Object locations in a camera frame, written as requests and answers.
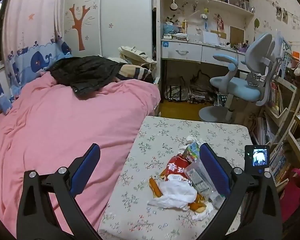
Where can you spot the clear plastic bag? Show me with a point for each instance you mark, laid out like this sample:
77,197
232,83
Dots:
200,180

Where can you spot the orange peel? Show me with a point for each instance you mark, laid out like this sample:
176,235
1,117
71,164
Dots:
197,203

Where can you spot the white wardrobe with tree decal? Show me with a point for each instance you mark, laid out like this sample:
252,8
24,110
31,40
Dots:
110,30

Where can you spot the brown cork board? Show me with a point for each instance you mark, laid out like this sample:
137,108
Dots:
236,33

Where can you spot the blue grey desk chair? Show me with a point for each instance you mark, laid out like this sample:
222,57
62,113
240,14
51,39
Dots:
240,86

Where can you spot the red snack packet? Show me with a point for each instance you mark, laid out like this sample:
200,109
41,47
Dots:
176,168

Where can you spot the pink blanket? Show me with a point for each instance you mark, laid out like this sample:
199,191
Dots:
52,130

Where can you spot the black jacket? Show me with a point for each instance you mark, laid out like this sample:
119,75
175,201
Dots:
85,72

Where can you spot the white desk with drawers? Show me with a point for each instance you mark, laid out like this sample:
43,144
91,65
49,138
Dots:
182,51

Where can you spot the orange carrot piece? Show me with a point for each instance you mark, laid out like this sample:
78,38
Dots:
155,187

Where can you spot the round white hanging ornament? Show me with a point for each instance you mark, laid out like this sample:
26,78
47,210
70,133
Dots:
174,5

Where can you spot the green white box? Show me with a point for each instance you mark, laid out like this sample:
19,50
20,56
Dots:
222,100

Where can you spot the floral tablecloth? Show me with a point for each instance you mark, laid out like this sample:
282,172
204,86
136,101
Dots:
160,135

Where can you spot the white storage rack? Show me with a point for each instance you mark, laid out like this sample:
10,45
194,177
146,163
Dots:
298,147

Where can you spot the stack of newspapers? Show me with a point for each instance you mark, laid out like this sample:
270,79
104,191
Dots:
200,92

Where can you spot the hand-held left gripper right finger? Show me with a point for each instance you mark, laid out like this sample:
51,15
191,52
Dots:
213,170

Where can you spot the beige striped pillow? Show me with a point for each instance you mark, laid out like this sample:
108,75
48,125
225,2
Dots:
133,71

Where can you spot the beige tote bag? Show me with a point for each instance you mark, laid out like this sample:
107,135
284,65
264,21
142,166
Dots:
133,53

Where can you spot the green leaf wall sticker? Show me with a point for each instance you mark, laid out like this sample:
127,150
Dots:
256,23

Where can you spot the pink whale print curtain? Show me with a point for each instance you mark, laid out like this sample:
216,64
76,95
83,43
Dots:
27,30

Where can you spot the green blue milk carton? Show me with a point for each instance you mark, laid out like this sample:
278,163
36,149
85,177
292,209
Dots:
191,152

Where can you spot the white paper sheet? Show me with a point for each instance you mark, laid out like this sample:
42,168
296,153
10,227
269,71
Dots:
211,37

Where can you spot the pink bag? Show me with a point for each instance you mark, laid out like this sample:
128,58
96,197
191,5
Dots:
292,192

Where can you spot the green cover magazine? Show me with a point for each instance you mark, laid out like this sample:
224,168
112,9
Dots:
283,55

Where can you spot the blue tissue box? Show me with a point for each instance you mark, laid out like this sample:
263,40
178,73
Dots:
170,27

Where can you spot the orange box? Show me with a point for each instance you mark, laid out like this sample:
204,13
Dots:
296,55

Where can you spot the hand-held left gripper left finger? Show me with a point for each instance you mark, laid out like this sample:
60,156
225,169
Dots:
86,170

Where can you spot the row of books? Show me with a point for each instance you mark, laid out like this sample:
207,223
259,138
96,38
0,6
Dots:
281,165

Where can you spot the hanging plush doll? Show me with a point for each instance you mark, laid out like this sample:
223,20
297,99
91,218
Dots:
205,15

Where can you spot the white book rack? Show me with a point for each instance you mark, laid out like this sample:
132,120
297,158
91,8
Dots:
277,117

